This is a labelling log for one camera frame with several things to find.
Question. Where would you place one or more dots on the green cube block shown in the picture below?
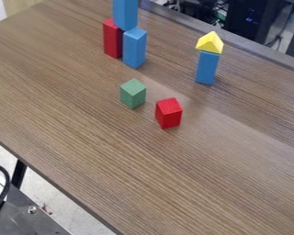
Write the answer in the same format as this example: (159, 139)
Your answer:
(133, 93)

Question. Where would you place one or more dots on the red cube block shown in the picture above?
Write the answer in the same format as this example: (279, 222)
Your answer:
(168, 112)

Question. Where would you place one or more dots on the tall blue block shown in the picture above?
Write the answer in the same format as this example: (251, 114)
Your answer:
(134, 47)
(125, 12)
(206, 68)

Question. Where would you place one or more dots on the tall red block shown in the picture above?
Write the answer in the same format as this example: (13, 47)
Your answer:
(112, 38)

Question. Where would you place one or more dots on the black computer tower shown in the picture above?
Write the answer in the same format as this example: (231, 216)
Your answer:
(251, 16)

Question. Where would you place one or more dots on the yellow triangular block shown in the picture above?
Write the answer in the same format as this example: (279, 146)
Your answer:
(210, 42)

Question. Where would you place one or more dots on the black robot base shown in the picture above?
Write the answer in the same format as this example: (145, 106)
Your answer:
(14, 215)

